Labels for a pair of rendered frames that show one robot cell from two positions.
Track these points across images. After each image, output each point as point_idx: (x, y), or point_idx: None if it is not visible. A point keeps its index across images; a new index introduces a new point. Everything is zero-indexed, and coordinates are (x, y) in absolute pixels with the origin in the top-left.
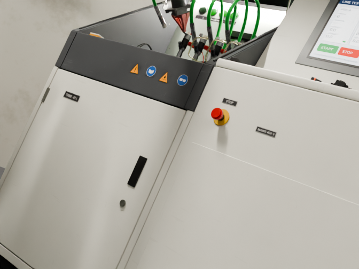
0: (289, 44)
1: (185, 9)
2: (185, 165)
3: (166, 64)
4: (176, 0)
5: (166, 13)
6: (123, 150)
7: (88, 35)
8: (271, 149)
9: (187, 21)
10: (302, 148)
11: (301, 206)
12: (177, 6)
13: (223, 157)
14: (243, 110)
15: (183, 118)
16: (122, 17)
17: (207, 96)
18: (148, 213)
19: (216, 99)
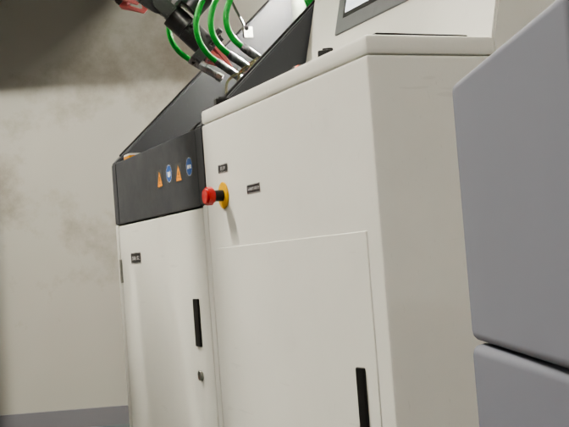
0: (328, 8)
1: (209, 45)
2: (220, 285)
3: (174, 154)
4: (190, 41)
5: (193, 65)
6: (183, 302)
7: (122, 162)
8: (262, 209)
9: (224, 57)
10: (279, 189)
11: (299, 273)
12: (196, 47)
13: (238, 252)
14: (233, 171)
15: None
16: (178, 99)
17: (208, 174)
18: (219, 374)
19: (214, 173)
